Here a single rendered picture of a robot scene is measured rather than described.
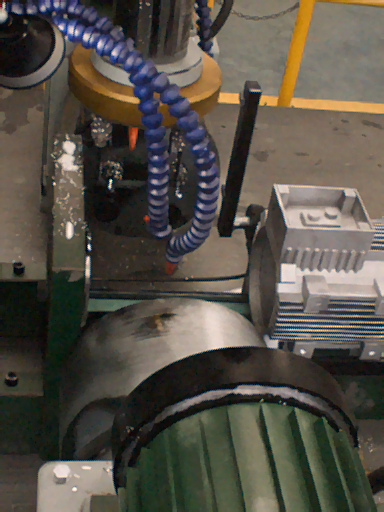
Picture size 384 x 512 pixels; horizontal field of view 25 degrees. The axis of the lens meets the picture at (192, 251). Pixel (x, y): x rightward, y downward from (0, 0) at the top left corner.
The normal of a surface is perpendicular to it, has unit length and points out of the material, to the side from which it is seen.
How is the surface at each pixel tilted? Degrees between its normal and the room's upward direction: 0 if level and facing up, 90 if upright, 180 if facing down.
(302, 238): 90
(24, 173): 0
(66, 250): 0
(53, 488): 0
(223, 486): 22
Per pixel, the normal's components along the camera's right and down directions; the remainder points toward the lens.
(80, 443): -0.77, -0.44
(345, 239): 0.11, 0.62
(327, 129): 0.14, -0.78
